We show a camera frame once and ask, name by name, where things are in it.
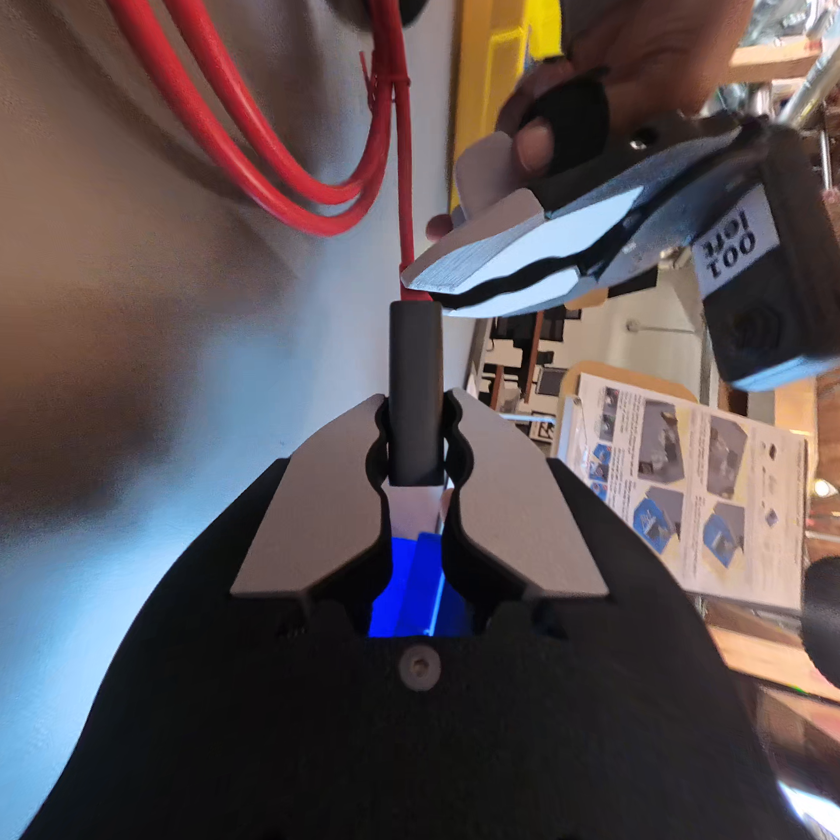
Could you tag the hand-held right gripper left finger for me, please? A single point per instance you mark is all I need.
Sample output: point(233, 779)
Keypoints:
point(315, 512)

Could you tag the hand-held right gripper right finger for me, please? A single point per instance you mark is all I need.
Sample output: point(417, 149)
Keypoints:
point(518, 512)

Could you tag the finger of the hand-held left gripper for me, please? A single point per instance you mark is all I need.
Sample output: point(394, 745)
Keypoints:
point(525, 295)
point(499, 249)

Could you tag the black ethernet coupler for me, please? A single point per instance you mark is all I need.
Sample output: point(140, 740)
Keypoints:
point(416, 394)

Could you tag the person's left hand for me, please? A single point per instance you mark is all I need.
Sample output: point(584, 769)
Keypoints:
point(656, 52)

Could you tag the yellow plastic bin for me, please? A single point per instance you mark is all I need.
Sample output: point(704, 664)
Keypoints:
point(492, 79)

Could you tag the printed instruction sheet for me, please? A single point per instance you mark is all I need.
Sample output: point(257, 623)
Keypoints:
point(695, 485)

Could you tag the black round object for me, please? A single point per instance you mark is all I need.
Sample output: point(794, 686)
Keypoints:
point(823, 623)

